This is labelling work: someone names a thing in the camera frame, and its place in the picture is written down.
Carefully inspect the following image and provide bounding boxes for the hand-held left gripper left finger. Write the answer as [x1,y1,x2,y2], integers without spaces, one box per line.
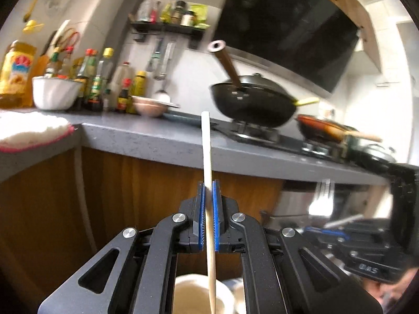
[37,181,207,314]

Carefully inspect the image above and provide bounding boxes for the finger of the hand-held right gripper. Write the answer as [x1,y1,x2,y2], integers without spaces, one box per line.
[305,225,351,253]

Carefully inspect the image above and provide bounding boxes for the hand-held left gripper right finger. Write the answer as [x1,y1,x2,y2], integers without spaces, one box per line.
[211,179,383,314]

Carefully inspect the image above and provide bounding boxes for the white ceramic utensil cup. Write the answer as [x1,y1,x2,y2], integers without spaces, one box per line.
[234,279,245,314]
[173,273,235,314]

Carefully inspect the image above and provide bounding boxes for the wooden chopstick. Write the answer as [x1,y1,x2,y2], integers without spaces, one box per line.
[201,111,218,314]

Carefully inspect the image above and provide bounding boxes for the person's right hand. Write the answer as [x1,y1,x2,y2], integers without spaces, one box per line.
[367,276,415,306]

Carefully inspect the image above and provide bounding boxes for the stainless steel built-in appliance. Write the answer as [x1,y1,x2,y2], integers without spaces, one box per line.
[271,179,388,231]

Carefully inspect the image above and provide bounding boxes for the gas stove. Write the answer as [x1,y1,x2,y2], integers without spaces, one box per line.
[213,118,348,161]

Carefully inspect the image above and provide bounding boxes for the orange cooking pan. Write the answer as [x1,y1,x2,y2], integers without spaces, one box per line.
[296,114,383,144]

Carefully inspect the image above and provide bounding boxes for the pink bowl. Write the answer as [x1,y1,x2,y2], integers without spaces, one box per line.
[131,96,181,118]

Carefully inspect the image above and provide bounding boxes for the metal serving spoon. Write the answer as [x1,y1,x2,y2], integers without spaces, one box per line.
[153,78,171,103]

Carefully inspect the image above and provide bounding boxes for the black wok lid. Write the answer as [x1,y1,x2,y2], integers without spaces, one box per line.
[237,73,287,86]

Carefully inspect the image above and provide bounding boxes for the small dark soy sauce bottle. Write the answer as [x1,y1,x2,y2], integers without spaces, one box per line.
[117,80,130,114]

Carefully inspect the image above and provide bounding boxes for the yellow seasoning bottle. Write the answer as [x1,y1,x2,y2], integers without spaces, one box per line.
[132,71,147,114]

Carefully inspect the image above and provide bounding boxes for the hanging metal ladle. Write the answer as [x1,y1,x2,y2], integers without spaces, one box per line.
[154,41,176,81]

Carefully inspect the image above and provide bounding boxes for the green hanging peeler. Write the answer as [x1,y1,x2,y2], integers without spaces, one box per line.
[148,37,164,73]

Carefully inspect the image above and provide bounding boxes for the green bottle with yellow cap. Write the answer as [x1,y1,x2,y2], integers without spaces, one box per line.
[93,47,114,106]

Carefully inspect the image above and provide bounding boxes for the dark sauce bottle red cap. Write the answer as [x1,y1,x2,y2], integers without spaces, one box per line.
[82,49,99,111]

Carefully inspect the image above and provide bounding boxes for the white towel with pink edge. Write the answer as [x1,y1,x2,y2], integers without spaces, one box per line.
[0,110,73,153]

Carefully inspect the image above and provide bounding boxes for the white bowl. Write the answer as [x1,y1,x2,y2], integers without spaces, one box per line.
[32,76,84,110]

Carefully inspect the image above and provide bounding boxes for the black spice rack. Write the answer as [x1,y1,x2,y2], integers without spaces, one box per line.
[129,20,210,50]

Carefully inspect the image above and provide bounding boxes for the green seasoning packet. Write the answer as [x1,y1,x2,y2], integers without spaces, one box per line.
[190,4,210,27]

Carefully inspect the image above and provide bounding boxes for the black range hood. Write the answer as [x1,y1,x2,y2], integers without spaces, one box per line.
[213,0,361,94]

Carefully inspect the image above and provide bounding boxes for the spice jar with black lid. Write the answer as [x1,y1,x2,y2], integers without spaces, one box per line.
[173,1,186,24]

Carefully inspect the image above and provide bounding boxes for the grey pipe cover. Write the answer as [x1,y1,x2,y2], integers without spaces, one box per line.
[104,0,145,82]

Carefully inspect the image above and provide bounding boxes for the small sauce bottle green cap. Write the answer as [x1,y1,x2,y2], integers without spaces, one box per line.
[44,47,63,79]

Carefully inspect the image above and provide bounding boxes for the yellow cooking oil bottle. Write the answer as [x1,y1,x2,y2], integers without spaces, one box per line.
[0,41,37,108]

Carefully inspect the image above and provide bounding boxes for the black wok with brown handle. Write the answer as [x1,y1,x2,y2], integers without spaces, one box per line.
[208,39,300,129]

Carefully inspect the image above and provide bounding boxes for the pale drain hose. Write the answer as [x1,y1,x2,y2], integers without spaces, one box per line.
[73,147,98,254]

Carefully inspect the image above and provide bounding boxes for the red-handled scissors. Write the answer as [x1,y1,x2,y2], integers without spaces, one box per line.
[56,29,81,52]

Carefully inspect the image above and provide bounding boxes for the yellow hose fitting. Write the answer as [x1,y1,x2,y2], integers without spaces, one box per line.
[22,20,45,34]

